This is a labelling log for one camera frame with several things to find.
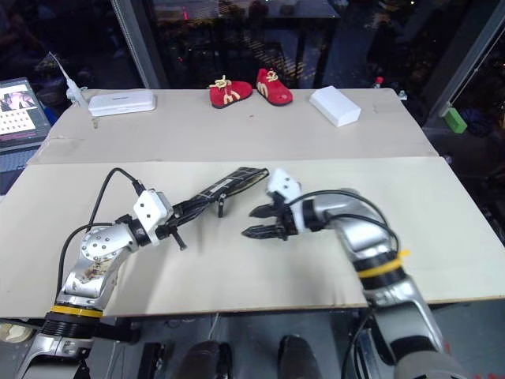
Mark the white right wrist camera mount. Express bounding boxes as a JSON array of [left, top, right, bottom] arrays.
[[266, 167, 310, 235]]

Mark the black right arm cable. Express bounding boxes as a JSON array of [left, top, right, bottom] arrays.
[[287, 189, 402, 262]]

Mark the white flat plastic case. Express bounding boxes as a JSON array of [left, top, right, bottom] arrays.
[[88, 89, 159, 118]]

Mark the white rectangular box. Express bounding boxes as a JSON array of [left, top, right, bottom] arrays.
[[308, 85, 362, 129]]

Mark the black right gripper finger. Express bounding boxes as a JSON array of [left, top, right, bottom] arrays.
[[248, 202, 280, 220], [241, 223, 283, 242]]

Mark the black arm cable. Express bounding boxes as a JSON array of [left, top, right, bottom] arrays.
[[57, 167, 146, 295], [287, 189, 402, 262]]

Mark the laptop with lit screen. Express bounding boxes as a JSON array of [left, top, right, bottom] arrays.
[[0, 77, 52, 174]]

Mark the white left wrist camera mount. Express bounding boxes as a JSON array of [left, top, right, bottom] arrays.
[[132, 189, 174, 248]]

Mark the grey window frame post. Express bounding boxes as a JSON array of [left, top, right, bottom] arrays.
[[423, 0, 505, 128], [110, 0, 163, 90]]

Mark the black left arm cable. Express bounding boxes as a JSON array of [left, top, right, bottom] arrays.
[[57, 167, 146, 295]]

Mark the yellow cable tie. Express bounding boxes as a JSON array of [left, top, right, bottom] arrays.
[[356, 248, 412, 280]]

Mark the dark rounded shape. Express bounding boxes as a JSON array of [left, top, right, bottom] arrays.
[[276, 334, 323, 379], [179, 340, 234, 379]]

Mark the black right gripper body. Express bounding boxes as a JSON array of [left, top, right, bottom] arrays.
[[271, 194, 297, 242]]

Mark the green block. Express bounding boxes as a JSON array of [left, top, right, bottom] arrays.
[[443, 107, 469, 135]]

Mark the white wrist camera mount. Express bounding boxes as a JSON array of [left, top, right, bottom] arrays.
[[266, 167, 310, 235], [132, 189, 174, 248]]

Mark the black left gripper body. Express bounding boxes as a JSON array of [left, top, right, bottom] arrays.
[[155, 214, 188, 252]]

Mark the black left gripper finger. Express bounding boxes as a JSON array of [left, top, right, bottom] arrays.
[[171, 197, 207, 218], [174, 209, 204, 228]]

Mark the red slipper with yellow laces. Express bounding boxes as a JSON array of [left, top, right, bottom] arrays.
[[256, 67, 294, 107], [208, 74, 254, 110]]

